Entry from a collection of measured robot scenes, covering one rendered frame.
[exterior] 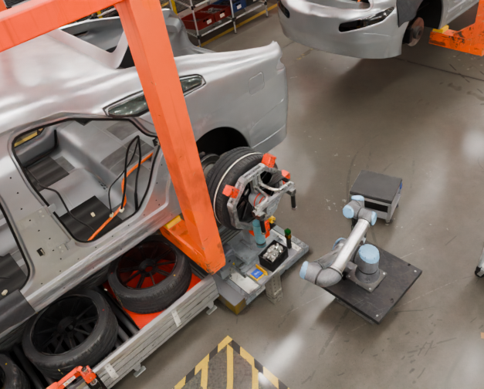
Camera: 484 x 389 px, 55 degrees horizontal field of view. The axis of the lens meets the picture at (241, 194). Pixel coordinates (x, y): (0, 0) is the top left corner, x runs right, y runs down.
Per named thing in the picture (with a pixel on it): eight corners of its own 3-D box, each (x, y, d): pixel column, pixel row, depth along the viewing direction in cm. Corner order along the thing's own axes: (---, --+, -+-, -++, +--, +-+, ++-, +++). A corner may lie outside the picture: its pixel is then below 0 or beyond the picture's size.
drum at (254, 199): (260, 197, 375) (258, 184, 365) (279, 209, 362) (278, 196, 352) (248, 207, 369) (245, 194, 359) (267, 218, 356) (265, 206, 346)
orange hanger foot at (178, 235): (176, 223, 404) (166, 194, 381) (214, 253, 372) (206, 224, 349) (160, 234, 396) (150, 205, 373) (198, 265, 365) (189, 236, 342)
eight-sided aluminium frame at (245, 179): (279, 202, 397) (274, 152, 361) (286, 205, 393) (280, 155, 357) (234, 238, 373) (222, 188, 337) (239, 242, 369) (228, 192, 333)
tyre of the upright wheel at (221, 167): (187, 211, 360) (238, 224, 412) (207, 224, 346) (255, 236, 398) (226, 135, 353) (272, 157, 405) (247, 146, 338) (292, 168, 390)
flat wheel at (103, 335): (83, 394, 325) (70, 378, 310) (16, 363, 351) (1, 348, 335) (134, 316, 368) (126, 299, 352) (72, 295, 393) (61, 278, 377)
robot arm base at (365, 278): (385, 275, 358) (386, 267, 351) (367, 288, 352) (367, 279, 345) (367, 260, 371) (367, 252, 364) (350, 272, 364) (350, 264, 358)
